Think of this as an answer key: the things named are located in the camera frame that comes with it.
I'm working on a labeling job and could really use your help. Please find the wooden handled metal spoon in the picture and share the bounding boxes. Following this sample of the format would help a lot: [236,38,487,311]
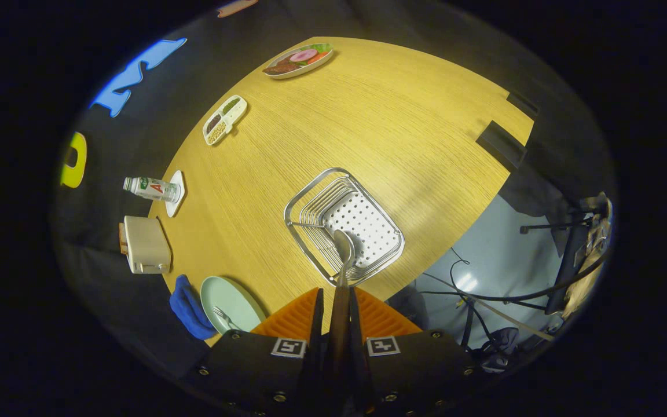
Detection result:
[323,229,357,415]

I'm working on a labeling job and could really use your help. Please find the white toaster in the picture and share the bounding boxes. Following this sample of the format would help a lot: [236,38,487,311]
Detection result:
[123,215,172,275]

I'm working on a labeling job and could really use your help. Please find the pale green plate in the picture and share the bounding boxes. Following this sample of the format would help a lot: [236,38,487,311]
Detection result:
[200,276,267,335]

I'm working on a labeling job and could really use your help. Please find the thick black cable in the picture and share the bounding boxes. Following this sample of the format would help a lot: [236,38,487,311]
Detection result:
[417,249,609,305]

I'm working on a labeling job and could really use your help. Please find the white coaster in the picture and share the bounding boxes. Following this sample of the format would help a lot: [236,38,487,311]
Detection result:
[165,170,186,218]

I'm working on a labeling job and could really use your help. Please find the dark grey bundle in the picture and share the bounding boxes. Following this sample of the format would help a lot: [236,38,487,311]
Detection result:
[386,287,428,332]

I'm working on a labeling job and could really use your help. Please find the black stand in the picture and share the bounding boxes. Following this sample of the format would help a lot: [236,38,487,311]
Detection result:
[520,197,609,316]

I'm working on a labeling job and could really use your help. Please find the white divided dish with beans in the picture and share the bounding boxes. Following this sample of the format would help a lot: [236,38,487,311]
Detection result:
[203,94,248,146]

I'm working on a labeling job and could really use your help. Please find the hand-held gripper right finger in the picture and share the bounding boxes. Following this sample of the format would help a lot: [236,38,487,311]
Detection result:
[348,287,477,417]

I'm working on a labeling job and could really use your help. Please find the white plate with food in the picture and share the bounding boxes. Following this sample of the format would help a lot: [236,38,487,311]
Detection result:
[262,43,335,80]

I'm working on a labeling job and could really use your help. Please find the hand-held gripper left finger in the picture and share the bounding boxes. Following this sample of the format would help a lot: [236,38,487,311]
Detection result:
[193,287,325,417]

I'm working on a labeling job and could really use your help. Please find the metal wire basket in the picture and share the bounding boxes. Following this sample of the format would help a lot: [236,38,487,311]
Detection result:
[284,167,405,287]

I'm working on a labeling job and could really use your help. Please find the wooden handled metal fork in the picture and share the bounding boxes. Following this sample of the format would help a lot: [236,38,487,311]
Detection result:
[212,305,243,331]

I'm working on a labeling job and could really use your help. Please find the small white drink bottle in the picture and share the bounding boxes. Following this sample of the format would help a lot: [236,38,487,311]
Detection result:
[123,177,181,203]

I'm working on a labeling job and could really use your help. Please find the blue cloth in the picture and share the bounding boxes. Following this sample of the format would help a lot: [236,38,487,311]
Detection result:
[170,275,217,341]

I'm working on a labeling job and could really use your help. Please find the black table bracket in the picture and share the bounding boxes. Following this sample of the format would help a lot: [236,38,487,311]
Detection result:
[476,120,528,172]
[506,91,540,119]

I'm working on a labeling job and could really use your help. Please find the thin black cable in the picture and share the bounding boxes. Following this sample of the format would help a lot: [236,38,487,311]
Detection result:
[448,248,502,349]

